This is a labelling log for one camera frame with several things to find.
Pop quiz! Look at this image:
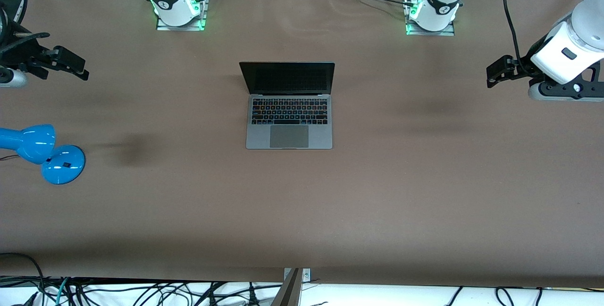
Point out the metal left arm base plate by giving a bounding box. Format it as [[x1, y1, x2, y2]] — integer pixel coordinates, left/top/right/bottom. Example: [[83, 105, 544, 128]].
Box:
[[404, 0, 456, 37]]

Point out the blue desk lamp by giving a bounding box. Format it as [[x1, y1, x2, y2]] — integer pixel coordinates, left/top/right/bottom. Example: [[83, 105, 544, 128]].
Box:
[[0, 124, 87, 186]]

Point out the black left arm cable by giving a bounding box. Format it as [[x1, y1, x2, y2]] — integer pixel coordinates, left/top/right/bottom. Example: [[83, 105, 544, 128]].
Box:
[[502, 0, 528, 68]]

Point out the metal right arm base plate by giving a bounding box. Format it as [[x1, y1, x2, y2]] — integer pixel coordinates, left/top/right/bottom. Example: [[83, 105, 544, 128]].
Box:
[[155, 0, 208, 32]]

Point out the grey laptop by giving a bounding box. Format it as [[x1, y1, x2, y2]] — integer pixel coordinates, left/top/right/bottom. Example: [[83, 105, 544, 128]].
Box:
[[239, 61, 336, 150]]

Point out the brown table cover sheet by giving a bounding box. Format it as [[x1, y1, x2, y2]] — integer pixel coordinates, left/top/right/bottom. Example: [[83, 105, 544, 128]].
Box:
[[0, 0, 604, 289]]

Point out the teal cable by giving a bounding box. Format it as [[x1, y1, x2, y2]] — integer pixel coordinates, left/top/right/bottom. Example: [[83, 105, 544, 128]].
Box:
[[54, 277, 70, 306]]

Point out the black looped floor cable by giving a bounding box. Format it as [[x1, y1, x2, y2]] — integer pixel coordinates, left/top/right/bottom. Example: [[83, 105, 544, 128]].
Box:
[[0, 252, 46, 306]]

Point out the aluminium frame post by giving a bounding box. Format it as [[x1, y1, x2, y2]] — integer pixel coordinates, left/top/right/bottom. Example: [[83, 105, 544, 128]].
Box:
[[271, 267, 311, 306]]

